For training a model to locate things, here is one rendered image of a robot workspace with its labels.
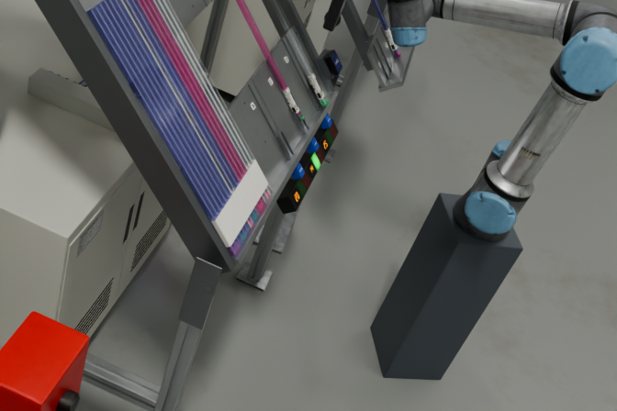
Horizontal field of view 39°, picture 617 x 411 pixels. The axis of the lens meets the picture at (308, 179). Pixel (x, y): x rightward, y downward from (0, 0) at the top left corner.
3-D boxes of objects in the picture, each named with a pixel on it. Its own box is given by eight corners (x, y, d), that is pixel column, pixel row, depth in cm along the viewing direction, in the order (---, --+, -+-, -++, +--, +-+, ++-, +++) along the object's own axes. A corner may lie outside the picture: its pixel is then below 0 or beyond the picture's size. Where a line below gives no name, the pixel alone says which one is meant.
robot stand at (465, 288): (424, 330, 261) (500, 199, 227) (441, 380, 248) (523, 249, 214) (369, 327, 256) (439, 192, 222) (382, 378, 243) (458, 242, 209)
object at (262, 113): (319, 95, 211) (330, 92, 210) (217, 262, 160) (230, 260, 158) (286, 27, 204) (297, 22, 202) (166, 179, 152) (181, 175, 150)
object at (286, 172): (312, 102, 213) (338, 94, 210) (208, 271, 161) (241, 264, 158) (309, 97, 213) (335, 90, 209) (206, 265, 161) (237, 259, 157)
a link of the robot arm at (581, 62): (512, 215, 207) (645, 29, 172) (498, 249, 195) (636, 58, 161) (468, 189, 208) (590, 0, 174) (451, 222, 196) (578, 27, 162)
